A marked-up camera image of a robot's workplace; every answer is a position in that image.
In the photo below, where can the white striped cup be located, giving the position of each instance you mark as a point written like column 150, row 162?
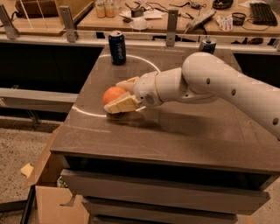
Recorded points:
column 225, row 23

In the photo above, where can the white power strip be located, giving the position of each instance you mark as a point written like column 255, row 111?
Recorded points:
column 200, row 20

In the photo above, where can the blue pepsi can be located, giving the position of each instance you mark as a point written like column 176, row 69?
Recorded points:
column 117, row 47

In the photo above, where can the black mesh cup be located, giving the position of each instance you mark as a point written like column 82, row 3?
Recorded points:
column 238, row 18

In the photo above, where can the cardboard box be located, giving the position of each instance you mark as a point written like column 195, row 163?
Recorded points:
column 55, row 205

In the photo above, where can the white bowl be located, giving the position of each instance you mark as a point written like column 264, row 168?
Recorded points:
column 139, row 24

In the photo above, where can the metal rail bracket middle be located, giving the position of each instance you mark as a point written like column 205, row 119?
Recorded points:
column 71, row 34

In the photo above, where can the silver blue energy drink can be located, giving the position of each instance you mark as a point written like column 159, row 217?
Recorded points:
column 207, row 45

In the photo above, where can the metal rail bracket right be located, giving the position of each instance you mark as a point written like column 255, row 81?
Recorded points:
column 171, row 27

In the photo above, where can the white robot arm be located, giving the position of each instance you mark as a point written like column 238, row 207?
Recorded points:
column 202, row 78

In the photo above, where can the grey drawer cabinet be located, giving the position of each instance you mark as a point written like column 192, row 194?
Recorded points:
column 177, row 163

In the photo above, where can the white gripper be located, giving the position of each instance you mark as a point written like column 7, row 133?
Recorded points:
column 145, row 88

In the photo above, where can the metal rail bracket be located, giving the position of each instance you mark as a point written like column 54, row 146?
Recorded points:
column 7, row 22
column 171, row 27
column 71, row 34

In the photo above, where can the orange fruit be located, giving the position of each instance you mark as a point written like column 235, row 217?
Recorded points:
column 111, row 94

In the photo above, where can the orange juice bottle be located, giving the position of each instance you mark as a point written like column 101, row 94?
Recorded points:
column 100, row 8
column 109, row 8

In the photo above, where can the black keyboard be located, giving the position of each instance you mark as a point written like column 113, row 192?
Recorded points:
column 262, row 14

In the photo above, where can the metal rail bracket left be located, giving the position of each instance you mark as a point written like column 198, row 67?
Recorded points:
column 7, row 22

